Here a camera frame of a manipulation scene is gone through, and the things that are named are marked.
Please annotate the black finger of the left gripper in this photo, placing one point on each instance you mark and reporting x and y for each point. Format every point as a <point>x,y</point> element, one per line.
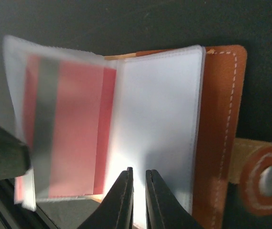
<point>14,156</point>

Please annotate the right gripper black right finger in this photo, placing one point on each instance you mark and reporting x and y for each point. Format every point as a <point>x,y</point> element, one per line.
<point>163,211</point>

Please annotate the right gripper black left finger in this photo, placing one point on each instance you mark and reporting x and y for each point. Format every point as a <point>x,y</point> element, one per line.
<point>116,209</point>

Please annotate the brown leather card holder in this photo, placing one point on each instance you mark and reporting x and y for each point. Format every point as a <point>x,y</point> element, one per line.
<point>175,111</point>

